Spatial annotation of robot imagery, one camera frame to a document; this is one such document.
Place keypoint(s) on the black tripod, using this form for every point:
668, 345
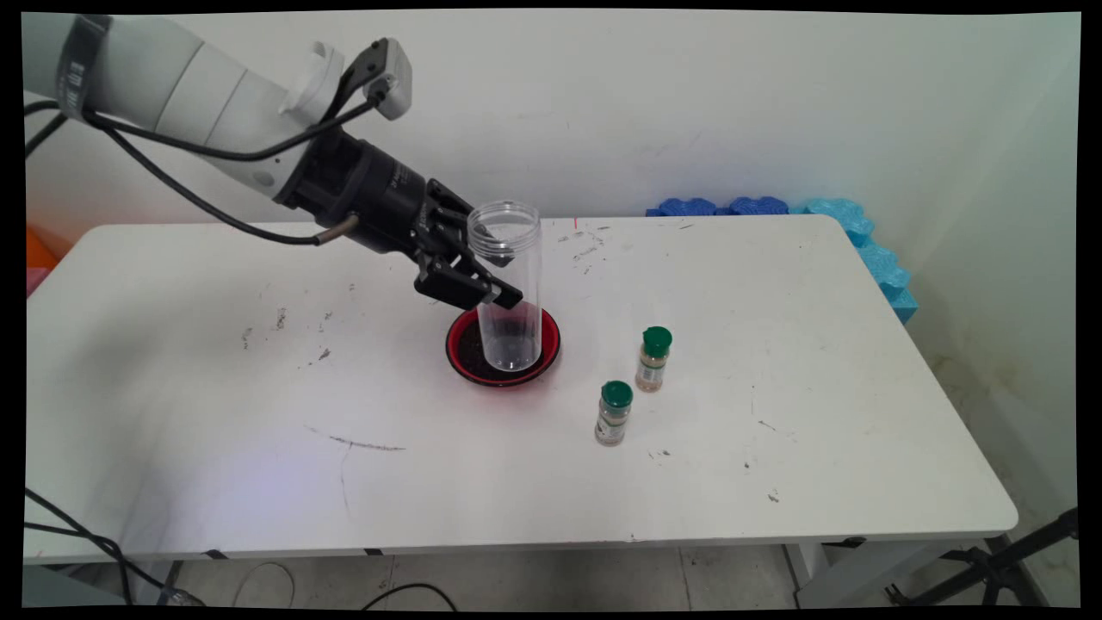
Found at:
999, 564

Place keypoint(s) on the clear plastic jar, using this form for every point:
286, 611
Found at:
512, 336

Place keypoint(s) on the green-capped spice bottle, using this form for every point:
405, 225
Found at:
654, 357
614, 413

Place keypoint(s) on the dark blue foam piece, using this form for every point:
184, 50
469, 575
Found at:
758, 206
684, 207

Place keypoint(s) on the red bowl with black seeds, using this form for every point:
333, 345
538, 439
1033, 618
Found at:
461, 353

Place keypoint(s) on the white table leg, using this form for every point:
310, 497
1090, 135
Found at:
861, 579

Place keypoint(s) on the orange object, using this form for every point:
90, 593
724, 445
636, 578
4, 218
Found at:
39, 250

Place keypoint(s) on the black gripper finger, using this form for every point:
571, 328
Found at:
456, 280
448, 220

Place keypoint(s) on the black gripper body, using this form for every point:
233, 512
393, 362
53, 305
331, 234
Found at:
362, 185

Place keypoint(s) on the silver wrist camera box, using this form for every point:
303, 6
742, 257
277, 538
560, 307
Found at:
392, 77

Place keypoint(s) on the light blue foam mat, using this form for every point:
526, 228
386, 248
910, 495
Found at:
878, 258

